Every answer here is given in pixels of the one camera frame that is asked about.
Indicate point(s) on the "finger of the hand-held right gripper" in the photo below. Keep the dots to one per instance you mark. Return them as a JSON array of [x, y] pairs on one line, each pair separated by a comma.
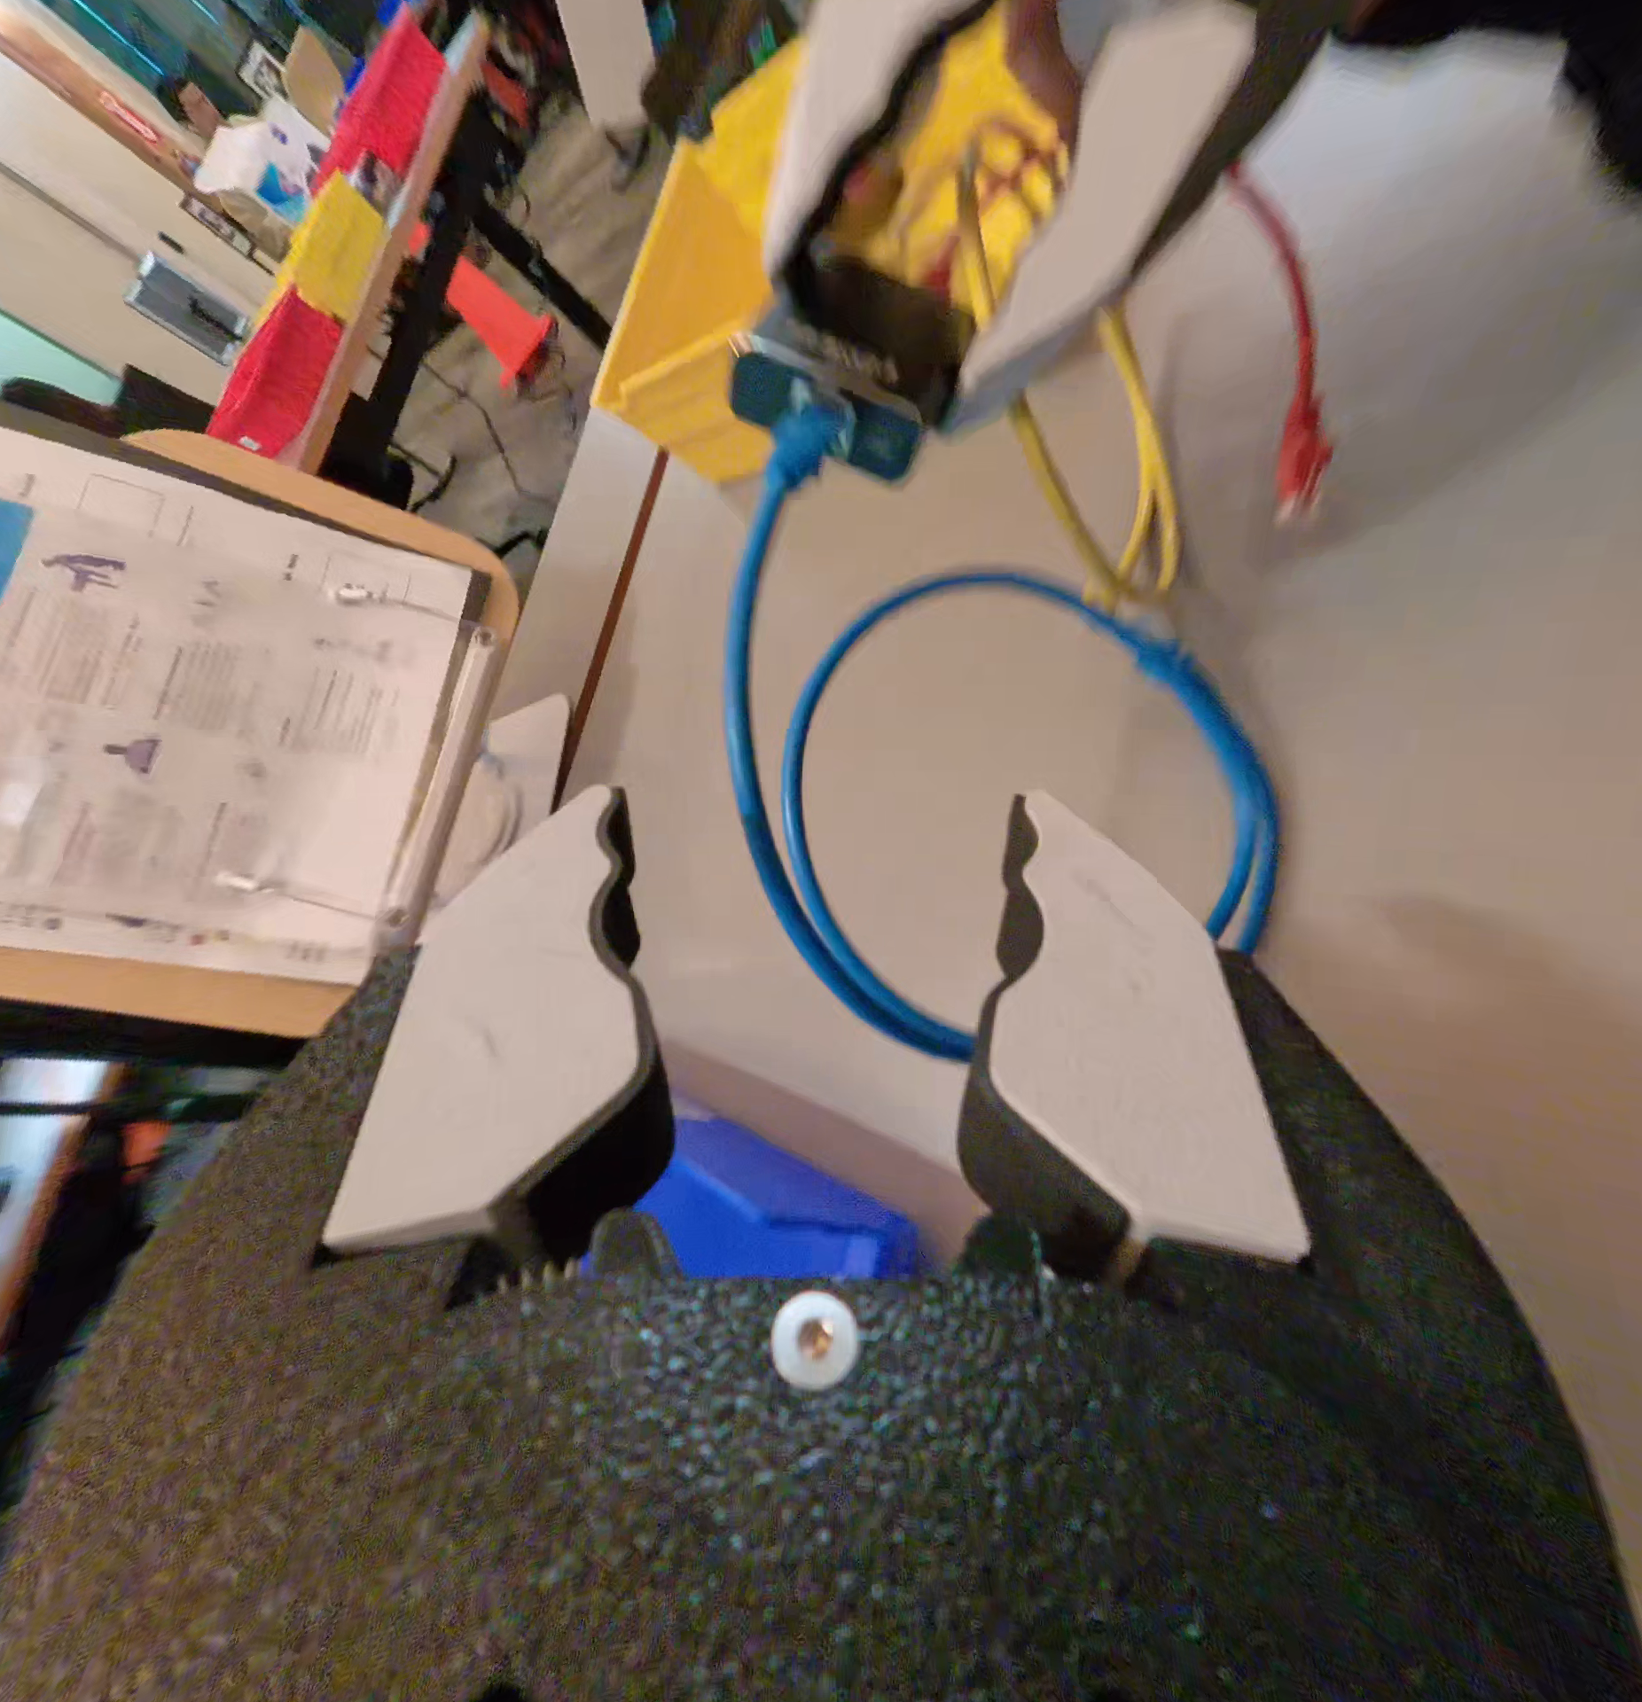
[[850, 107], [1126, 187]]

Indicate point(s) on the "paper instruction sheet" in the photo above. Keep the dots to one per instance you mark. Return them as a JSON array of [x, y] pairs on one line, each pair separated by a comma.
[[209, 720]]

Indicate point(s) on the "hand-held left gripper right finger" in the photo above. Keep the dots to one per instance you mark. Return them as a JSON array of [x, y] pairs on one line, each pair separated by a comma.
[[1140, 1064]]

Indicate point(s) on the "wooden instruction board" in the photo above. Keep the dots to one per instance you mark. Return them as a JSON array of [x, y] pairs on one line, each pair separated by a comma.
[[410, 513]]

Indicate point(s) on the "yellow plastic bin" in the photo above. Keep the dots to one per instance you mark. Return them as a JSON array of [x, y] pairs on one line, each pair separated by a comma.
[[695, 307]]

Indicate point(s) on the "orange traffic cone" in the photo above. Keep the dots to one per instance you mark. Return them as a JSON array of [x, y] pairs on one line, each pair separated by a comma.
[[496, 315]]

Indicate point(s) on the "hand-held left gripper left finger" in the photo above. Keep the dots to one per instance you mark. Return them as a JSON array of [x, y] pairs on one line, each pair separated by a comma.
[[499, 1027]]

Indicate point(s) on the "blue plastic bin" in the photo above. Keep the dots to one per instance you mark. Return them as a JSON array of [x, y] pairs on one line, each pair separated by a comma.
[[768, 1199]]

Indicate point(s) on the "black ethernet splitter box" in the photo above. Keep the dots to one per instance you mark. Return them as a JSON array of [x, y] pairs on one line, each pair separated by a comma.
[[873, 346]]

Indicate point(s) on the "grey desk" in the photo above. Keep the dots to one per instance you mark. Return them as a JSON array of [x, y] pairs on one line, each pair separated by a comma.
[[1455, 665]]

